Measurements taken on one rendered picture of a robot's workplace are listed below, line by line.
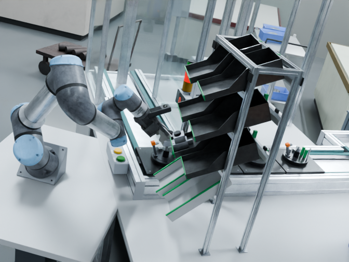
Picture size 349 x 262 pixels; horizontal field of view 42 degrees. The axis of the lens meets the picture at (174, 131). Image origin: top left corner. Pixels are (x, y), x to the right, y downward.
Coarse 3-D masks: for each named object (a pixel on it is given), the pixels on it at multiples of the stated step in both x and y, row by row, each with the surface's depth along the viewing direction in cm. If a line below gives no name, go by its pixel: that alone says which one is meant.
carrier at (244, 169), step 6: (252, 162) 229; (258, 162) 229; (264, 162) 231; (276, 162) 237; (240, 168) 225; (246, 168) 226; (252, 168) 227; (258, 168) 228; (276, 168) 231; (282, 168) 232; (246, 174) 223
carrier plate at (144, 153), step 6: (138, 150) 222; (144, 150) 223; (150, 150) 224; (138, 156) 219; (144, 156) 218; (150, 156) 219; (144, 162) 213; (150, 162) 214; (144, 168) 209; (150, 168) 209; (156, 168) 210; (150, 174) 206
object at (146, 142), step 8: (152, 104) 279; (128, 112) 270; (128, 120) 261; (160, 120) 262; (128, 128) 245; (136, 128) 254; (168, 128) 252; (128, 136) 239; (136, 136) 246; (144, 136) 247; (152, 136) 249; (136, 144) 232; (144, 144) 240; (160, 144) 243
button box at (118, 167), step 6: (108, 144) 224; (108, 150) 224; (108, 156) 223; (114, 156) 215; (114, 162) 210; (120, 162) 211; (126, 162) 212; (114, 168) 211; (120, 168) 212; (126, 168) 212
